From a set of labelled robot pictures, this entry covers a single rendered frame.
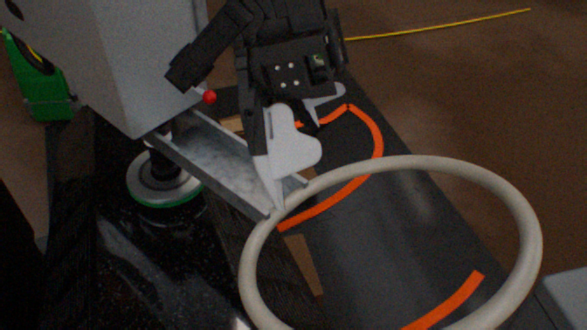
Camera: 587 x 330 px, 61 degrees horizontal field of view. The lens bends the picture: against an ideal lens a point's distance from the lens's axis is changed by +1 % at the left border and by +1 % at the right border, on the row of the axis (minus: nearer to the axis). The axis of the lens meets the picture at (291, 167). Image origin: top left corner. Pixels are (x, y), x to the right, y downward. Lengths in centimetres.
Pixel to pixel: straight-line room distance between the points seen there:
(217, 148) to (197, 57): 71
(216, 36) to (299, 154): 12
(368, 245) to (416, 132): 84
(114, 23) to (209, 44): 56
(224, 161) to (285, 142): 70
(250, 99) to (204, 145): 76
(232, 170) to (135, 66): 29
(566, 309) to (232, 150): 81
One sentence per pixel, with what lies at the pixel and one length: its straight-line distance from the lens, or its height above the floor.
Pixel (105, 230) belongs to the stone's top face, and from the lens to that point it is 138.
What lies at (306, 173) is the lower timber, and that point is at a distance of 236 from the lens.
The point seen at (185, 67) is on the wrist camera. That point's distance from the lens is 46.
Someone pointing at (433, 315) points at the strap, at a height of 2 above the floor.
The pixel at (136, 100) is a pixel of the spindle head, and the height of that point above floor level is 120.
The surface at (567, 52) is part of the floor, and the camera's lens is 382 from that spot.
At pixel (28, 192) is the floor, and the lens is 276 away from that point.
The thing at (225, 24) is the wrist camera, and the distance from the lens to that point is 43.
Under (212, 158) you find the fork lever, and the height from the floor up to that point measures 106.
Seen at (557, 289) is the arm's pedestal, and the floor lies 85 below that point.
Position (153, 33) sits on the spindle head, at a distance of 104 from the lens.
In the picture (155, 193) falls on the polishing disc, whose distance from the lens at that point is 135.
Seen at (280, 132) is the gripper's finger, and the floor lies 156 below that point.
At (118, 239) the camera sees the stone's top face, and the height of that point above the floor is 80.
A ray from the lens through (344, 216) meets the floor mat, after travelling 234.
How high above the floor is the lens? 184
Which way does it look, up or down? 46 degrees down
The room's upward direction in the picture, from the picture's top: straight up
